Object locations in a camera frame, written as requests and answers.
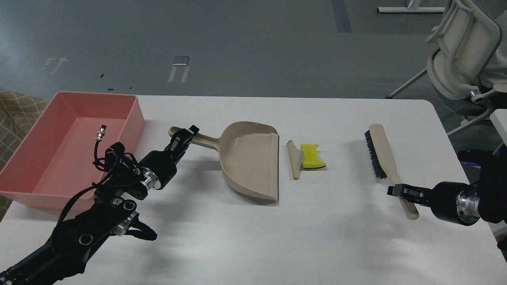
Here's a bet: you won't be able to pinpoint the beige patterned cloth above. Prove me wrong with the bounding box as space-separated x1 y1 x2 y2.
0 88 49 220

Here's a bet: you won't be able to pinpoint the yellow sponge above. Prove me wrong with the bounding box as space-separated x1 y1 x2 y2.
300 144 327 169

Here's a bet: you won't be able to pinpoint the beige plastic dustpan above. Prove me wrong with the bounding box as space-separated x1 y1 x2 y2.
191 121 279 202

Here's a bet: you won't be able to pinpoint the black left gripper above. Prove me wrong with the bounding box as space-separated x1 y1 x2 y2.
139 125 200 190

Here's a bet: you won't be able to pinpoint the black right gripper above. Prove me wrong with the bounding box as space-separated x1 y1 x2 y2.
387 182 480 226

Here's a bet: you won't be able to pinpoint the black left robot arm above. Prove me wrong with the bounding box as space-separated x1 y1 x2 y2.
1 125 199 285

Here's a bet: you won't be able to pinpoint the beige hand brush black bristles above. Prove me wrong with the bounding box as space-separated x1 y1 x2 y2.
364 123 420 220

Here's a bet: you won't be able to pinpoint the white office chair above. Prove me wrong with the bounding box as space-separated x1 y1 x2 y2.
388 0 506 137

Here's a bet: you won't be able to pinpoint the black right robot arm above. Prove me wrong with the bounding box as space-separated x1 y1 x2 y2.
387 151 507 226

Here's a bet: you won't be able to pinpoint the toast bread slice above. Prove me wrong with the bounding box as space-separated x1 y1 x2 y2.
286 140 304 180

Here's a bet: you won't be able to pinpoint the pink plastic bin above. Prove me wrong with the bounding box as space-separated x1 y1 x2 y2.
0 91 145 210

